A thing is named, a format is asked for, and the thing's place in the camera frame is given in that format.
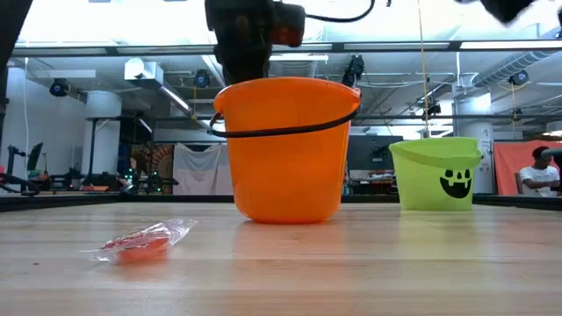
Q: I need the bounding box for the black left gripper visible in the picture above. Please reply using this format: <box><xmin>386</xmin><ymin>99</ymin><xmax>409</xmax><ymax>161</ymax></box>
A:
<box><xmin>204</xmin><ymin>0</ymin><xmax>276</xmax><ymax>87</ymax></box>

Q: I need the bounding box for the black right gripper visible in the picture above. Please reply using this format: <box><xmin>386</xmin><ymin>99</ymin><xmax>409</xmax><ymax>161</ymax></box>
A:
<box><xmin>456</xmin><ymin>0</ymin><xmax>537</xmax><ymax>25</ymax></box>

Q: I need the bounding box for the orange candy in clear wrapper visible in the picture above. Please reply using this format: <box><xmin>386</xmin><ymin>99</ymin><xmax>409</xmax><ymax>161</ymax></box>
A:
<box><xmin>80</xmin><ymin>218</ymin><xmax>198</xmax><ymax>267</ymax></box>

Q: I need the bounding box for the black hanging device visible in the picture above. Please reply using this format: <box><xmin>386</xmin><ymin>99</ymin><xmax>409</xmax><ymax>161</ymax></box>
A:
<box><xmin>342</xmin><ymin>54</ymin><xmax>366</xmax><ymax>88</ymax></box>
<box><xmin>421</xmin><ymin>97</ymin><xmax>443</xmax><ymax>122</ymax></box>

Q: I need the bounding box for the white hanging cloth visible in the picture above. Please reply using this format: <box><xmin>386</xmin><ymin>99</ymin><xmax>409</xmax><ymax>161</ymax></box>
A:
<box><xmin>171</xmin><ymin>142</ymin><xmax>234</xmax><ymax>197</ymax></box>

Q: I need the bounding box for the white round pillar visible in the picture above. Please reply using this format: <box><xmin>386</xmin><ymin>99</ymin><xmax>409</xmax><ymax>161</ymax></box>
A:
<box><xmin>454</xmin><ymin>92</ymin><xmax>495</xmax><ymax>195</ymax></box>
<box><xmin>81</xmin><ymin>90</ymin><xmax>123</xmax><ymax>176</ymax></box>

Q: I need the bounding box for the spider web decoration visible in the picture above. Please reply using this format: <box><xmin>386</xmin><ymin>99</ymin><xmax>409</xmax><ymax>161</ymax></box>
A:
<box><xmin>130</xmin><ymin>143</ymin><xmax>175</xmax><ymax>195</ymax></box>

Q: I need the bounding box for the orange hanging cloth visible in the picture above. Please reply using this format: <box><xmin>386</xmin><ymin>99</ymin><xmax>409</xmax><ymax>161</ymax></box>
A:
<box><xmin>493</xmin><ymin>140</ymin><xmax>562</xmax><ymax>198</ymax></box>

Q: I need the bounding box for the person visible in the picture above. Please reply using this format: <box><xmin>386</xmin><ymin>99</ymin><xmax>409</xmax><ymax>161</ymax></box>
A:
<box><xmin>516</xmin><ymin>145</ymin><xmax>562</xmax><ymax>198</ymax></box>

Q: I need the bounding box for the green plastic bucket ghost face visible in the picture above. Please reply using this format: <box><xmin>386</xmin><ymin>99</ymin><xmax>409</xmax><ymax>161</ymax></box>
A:
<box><xmin>388</xmin><ymin>136</ymin><xmax>484</xmax><ymax>212</ymax></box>

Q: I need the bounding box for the small black monitor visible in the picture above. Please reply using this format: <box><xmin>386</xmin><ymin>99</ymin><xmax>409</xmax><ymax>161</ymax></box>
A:
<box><xmin>26</xmin><ymin>141</ymin><xmax>45</xmax><ymax>173</ymax></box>

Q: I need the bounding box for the black round hanging camera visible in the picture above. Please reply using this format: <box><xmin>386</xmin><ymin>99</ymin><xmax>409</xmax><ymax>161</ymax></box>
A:
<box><xmin>48</xmin><ymin>77</ymin><xmax>72</xmax><ymax>99</ymax></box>
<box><xmin>508</xmin><ymin>69</ymin><xmax>530</xmax><ymax>87</ymax></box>
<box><xmin>192</xmin><ymin>68</ymin><xmax>212</xmax><ymax>90</ymax></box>

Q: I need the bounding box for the silver ribbed ventilation duct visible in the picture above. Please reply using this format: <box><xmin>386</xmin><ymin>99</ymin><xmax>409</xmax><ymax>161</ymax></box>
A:
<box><xmin>471</xmin><ymin>49</ymin><xmax>552</xmax><ymax>89</ymax></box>

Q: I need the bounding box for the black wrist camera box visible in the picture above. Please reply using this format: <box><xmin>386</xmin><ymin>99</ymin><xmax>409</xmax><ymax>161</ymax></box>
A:
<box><xmin>270</xmin><ymin>2</ymin><xmax>306</xmax><ymax>48</ymax></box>

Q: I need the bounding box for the yellow hanging cord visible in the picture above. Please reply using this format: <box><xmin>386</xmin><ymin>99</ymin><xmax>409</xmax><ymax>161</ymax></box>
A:
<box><xmin>416</xmin><ymin>0</ymin><xmax>430</xmax><ymax>138</ymax></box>

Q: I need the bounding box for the white ceiling duct box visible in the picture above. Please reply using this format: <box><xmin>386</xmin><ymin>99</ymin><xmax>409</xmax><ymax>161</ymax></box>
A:
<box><xmin>124</xmin><ymin>57</ymin><xmax>165</xmax><ymax>85</ymax></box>

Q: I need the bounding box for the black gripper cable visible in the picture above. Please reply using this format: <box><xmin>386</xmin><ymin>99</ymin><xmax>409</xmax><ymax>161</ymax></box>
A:
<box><xmin>304</xmin><ymin>0</ymin><xmax>377</xmax><ymax>24</ymax></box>

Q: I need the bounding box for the orange plastic bucket black handle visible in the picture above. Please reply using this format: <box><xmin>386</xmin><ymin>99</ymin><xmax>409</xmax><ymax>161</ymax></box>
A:
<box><xmin>208</xmin><ymin>76</ymin><xmax>364</xmax><ymax>226</ymax></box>

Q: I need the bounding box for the grey horizontal frame bar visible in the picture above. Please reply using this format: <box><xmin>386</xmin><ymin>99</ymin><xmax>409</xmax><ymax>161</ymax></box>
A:
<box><xmin>11</xmin><ymin>39</ymin><xmax>562</xmax><ymax>58</ymax></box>

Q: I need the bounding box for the black table edge rail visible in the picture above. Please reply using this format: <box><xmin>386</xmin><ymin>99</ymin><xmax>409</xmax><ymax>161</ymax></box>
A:
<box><xmin>0</xmin><ymin>191</ymin><xmax>562</xmax><ymax>212</ymax></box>

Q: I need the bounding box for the black vertical frame post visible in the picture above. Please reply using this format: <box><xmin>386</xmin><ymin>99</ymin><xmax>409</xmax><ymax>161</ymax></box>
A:
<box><xmin>0</xmin><ymin>65</ymin><xmax>10</xmax><ymax>153</ymax></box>

